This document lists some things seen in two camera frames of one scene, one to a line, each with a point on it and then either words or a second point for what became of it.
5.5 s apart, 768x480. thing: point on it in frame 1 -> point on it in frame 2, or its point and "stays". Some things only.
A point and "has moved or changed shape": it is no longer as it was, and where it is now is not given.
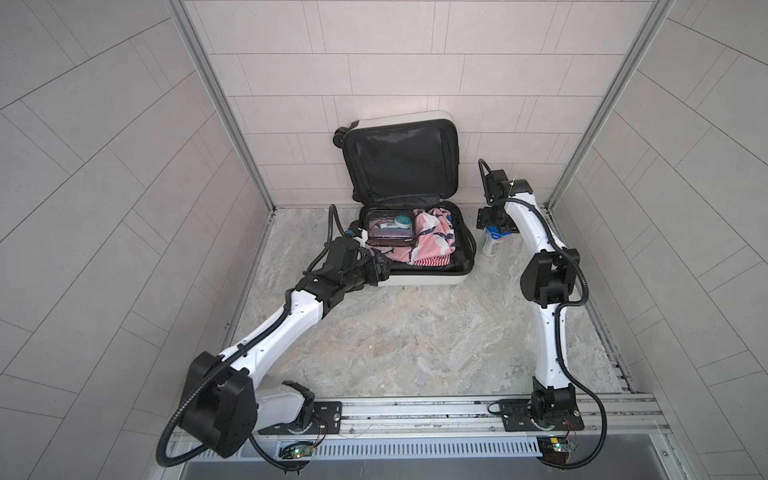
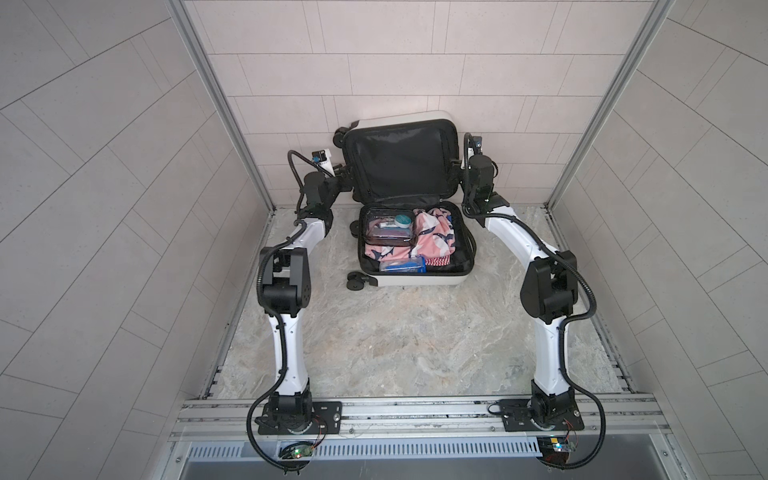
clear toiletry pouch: x=390 y=227 stays
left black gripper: x=381 y=273 -> x=342 y=182
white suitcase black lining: x=404 y=173 stays
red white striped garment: x=434 y=261 stays
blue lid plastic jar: x=496 y=233 has moved or changed shape
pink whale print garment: x=433 y=236 stays
